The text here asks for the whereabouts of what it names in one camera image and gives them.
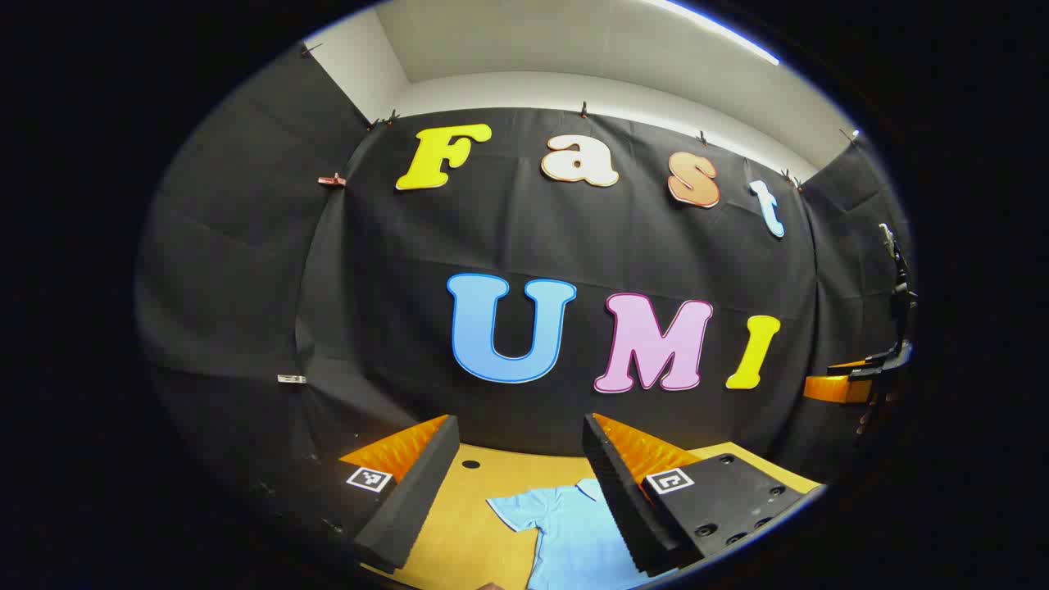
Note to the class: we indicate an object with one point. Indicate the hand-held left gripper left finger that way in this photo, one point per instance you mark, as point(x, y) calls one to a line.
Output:
point(414, 500)

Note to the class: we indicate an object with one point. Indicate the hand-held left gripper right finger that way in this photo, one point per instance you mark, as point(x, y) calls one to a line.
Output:
point(619, 500)

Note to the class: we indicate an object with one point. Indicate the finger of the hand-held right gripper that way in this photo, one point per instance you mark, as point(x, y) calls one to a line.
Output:
point(832, 388)

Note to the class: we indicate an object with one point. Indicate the light blue T-shirt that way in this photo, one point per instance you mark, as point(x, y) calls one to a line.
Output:
point(569, 533)

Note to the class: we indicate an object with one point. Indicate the small white cloth tag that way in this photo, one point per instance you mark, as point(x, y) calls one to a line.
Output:
point(291, 378)

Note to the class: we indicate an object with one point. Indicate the red cloth clip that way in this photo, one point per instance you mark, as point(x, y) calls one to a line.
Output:
point(332, 179)

